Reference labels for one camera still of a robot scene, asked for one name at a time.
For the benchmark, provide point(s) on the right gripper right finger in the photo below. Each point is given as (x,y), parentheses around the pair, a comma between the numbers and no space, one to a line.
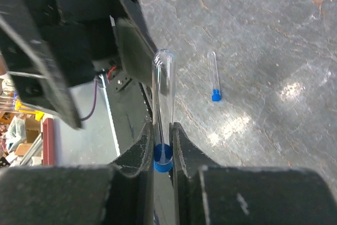
(208,193)

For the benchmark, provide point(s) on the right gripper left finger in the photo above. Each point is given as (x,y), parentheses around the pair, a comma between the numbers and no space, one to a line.
(120,192)

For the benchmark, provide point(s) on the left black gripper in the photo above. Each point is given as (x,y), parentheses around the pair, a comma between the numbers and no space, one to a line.
(50,46)

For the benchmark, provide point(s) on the blue cap tube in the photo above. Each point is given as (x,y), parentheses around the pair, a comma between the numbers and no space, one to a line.
(214,77)
(163,97)

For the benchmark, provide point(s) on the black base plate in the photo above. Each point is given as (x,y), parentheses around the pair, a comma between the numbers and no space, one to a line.
(129,103)

